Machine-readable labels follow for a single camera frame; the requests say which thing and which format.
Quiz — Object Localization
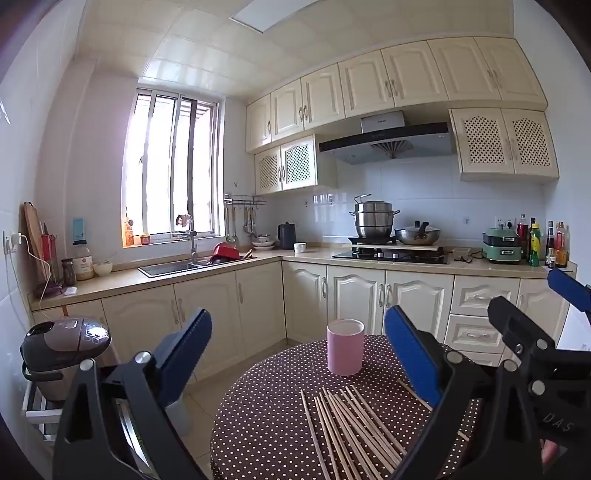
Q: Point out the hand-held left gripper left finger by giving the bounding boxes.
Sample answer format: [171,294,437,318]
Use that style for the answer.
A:
[53,308,213,480]

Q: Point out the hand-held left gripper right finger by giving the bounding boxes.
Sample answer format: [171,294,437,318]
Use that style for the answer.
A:
[385,305,543,480]

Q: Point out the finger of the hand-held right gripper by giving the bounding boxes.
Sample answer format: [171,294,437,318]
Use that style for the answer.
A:
[488,295,557,370]
[548,268,591,315]

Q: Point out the pink cup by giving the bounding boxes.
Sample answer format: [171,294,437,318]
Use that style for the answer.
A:
[327,319,365,377]

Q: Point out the pile of wooden chopsticks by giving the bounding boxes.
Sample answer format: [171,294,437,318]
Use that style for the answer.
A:
[299,378,471,480]

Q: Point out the person's right hand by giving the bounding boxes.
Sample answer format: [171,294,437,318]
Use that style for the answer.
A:
[541,438,562,466]

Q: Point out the cream cabinet drawer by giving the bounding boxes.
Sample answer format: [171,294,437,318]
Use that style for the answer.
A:
[455,351,505,367]
[445,315,506,354]
[455,276,520,317]

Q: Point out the amber oil bottle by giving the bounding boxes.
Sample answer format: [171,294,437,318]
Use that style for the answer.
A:
[554,222,569,269]

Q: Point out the green yellow bottle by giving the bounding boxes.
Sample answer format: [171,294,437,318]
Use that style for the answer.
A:
[529,218,542,267]

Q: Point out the red sauce bottle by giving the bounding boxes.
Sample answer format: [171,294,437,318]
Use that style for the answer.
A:
[517,215,530,259]

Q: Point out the green multi cooker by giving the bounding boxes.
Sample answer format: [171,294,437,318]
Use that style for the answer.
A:
[481,226,525,265]

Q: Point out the cream base cabinets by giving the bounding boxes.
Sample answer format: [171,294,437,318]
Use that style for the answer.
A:
[30,261,578,384]

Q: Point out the steel sink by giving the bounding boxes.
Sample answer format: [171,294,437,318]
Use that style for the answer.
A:
[137,259,213,278]

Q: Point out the black gas stove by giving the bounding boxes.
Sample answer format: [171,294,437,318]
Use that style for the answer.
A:
[331,247,451,266]

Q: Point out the brown polka dot tablecloth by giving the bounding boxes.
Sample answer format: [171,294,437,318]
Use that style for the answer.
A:
[210,335,490,480]

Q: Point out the red plastic basin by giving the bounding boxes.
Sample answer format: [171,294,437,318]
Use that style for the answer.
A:
[211,242,242,265]

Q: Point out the metal faucet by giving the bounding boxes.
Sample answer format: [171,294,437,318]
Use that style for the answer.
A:
[177,213,199,264]

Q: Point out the long wooden board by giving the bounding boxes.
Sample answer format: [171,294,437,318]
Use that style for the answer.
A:
[347,242,444,253]

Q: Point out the steel wok with lid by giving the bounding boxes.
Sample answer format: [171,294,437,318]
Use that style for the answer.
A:
[394,220,441,246]

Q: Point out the large white label jar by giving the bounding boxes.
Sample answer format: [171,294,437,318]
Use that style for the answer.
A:
[74,244,94,281]

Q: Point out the steel steamer pot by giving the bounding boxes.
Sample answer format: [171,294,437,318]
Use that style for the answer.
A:
[349,194,400,241]

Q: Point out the red knife holder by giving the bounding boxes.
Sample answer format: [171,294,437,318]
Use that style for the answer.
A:
[41,233,58,283]

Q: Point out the kitchen window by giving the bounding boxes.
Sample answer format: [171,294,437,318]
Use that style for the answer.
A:
[122,88,222,245]

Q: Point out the wooden cutting board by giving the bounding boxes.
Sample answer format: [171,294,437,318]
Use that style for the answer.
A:
[23,202,49,282]

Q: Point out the range hood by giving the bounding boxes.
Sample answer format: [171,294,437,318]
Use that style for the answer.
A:
[318,111,455,165]

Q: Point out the ceiling light panel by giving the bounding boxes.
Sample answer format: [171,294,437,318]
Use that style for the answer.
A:
[231,0,319,34]

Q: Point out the lattice door wall cabinet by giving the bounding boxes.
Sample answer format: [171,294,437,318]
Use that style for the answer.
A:
[254,134,338,195]
[449,107,560,185]

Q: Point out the white charger cable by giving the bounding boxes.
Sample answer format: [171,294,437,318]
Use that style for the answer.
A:
[25,240,51,312]

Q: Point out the white wire rack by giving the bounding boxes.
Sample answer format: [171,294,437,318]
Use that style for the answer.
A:
[21,378,62,440]

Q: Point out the cream upper wall cabinets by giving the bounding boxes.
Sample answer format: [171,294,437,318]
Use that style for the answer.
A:
[246,37,548,153]

